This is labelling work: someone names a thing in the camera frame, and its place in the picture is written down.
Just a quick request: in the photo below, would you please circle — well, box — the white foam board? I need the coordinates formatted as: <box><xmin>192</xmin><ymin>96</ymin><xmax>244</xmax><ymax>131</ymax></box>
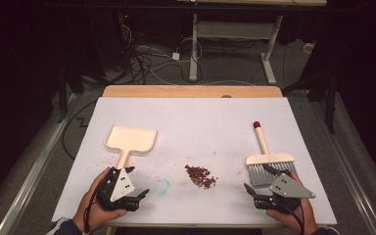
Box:
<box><xmin>51</xmin><ymin>96</ymin><xmax>338</xmax><ymax>226</ymax></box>

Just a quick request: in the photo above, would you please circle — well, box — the black metal stand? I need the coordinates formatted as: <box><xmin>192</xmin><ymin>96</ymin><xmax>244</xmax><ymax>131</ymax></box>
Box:
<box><xmin>282</xmin><ymin>65</ymin><xmax>338</xmax><ymax>135</ymax></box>
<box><xmin>56</xmin><ymin>62</ymin><xmax>86</xmax><ymax>124</ymax></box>

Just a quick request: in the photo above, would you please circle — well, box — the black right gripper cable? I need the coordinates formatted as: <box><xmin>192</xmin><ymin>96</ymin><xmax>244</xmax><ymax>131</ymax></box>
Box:
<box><xmin>280</xmin><ymin>199</ymin><xmax>306</xmax><ymax>235</ymax></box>

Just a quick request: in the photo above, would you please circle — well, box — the person's left hand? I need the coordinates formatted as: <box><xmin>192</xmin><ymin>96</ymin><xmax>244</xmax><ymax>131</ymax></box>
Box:
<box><xmin>72</xmin><ymin>166</ymin><xmax>127</xmax><ymax>233</ymax></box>

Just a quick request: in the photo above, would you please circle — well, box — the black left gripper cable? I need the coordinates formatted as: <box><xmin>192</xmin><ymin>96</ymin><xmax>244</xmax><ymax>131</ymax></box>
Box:
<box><xmin>82</xmin><ymin>175</ymin><xmax>112</xmax><ymax>234</ymax></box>

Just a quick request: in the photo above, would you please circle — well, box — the pile of red beans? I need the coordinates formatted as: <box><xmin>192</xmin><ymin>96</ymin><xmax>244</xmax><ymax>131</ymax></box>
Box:
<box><xmin>184</xmin><ymin>164</ymin><xmax>218</xmax><ymax>190</ymax></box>

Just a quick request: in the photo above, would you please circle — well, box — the tangle of floor cables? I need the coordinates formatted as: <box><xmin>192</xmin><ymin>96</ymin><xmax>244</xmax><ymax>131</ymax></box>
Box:
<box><xmin>117</xmin><ymin>19</ymin><xmax>207</xmax><ymax>86</ymax></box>

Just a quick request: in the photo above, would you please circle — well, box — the white metal table frame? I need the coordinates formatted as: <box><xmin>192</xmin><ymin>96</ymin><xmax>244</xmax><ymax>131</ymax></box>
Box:
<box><xmin>175</xmin><ymin>0</ymin><xmax>328</xmax><ymax>85</ymax></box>

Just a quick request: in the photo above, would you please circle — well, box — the person's right hand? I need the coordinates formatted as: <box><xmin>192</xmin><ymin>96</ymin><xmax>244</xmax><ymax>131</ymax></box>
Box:
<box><xmin>265</xmin><ymin>170</ymin><xmax>319</xmax><ymax>235</ymax></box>

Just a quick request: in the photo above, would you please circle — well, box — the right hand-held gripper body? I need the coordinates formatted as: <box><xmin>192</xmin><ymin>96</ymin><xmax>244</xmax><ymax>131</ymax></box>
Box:
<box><xmin>254</xmin><ymin>172</ymin><xmax>317</xmax><ymax>214</ymax></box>

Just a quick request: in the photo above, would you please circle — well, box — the cream brush with grey bristles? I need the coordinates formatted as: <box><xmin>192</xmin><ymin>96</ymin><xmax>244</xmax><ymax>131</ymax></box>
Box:
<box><xmin>245</xmin><ymin>120</ymin><xmax>298</xmax><ymax>188</ymax></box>

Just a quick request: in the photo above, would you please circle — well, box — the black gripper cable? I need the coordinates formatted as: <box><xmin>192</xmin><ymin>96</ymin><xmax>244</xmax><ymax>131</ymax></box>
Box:
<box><xmin>82</xmin><ymin>175</ymin><xmax>112</xmax><ymax>234</ymax></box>
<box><xmin>280</xmin><ymin>199</ymin><xmax>306</xmax><ymax>235</ymax></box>

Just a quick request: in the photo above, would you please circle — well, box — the wooden table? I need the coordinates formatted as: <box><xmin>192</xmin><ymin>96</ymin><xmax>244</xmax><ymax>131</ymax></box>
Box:
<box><xmin>97</xmin><ymin>84</ymin><xmax>338</xmax><ymax>229</ymax></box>

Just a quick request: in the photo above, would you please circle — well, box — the aluminium floor rail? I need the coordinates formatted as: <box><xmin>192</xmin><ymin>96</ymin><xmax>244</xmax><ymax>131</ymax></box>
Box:
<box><xmin>306</xmin><ymin>97</ymin><xmax>376</xmax><ymax>235</ymax></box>
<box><xmin>0</xmin><ymin>93</ymin><xmax>76</xmax><ymax>235</ymax></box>

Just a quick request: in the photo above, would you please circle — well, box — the cream plastic dustpan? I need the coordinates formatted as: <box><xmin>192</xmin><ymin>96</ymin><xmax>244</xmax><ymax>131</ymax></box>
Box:
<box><xmin>104</xmin><ymin>124</ymin><xmax>158</xmax><ymax>170</ymax></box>

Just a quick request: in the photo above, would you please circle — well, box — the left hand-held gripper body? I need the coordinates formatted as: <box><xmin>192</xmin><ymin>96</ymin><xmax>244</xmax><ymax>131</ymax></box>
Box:
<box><xmin>96</xmin><ymin>166</ymin><xmax>141</xmax><ymax>212</ymax></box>

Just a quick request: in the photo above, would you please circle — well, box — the small white box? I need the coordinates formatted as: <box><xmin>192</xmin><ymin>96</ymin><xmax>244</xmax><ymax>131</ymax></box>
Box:
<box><xmin>303</xmin><ymin>42</ymin><xmax>317</xmax><ymax>55</ymax></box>

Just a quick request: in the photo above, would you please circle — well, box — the black floor cable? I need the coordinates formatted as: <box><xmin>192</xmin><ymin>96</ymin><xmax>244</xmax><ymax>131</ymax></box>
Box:
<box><xmin>61</xmin><ymin>99</ymin><xmax>98</xmax><ymax>161</ymax></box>

